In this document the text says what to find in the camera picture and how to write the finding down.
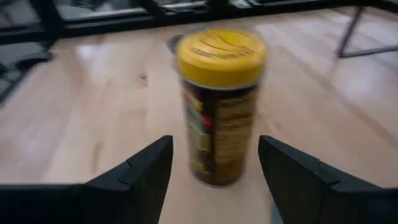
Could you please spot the wooden shelf black metal legs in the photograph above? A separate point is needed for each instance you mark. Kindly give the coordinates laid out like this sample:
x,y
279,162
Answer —
x,y
367,51

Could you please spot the yellow lid dark spice jar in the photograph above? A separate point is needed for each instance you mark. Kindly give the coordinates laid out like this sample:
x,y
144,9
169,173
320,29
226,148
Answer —
x,y
224,130

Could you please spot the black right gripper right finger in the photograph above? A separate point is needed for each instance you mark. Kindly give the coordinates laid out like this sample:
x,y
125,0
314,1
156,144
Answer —
x,y
326,202

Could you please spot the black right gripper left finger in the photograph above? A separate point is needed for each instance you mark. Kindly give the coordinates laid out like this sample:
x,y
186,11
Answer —
x,y
109,202

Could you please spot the black metal rig frame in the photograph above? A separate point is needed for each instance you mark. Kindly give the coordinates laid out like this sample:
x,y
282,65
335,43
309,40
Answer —
x,y
109,28

